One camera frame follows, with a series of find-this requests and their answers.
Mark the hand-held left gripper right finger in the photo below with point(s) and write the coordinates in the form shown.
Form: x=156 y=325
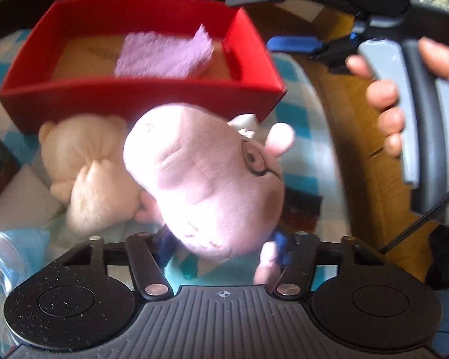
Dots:
x=281 y=245

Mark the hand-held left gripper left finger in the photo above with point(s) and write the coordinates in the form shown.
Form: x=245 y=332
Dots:
x=164 y=243

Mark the pink pig plush toy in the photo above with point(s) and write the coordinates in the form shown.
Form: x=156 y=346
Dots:
x=202 y=172

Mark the red cardboard box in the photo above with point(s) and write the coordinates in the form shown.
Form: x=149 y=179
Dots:
x=134 y=93

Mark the person's right hand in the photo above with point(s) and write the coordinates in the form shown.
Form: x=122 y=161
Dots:
x=391 y=97

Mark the blue white checkered cloth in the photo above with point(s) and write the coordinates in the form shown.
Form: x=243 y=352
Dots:
x=306 y=93

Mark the beige teddy bear plush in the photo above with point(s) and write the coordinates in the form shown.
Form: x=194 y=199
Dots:
x=86 y=164

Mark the purple fluffy towel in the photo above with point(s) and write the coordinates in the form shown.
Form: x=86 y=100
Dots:
x=161 y=54

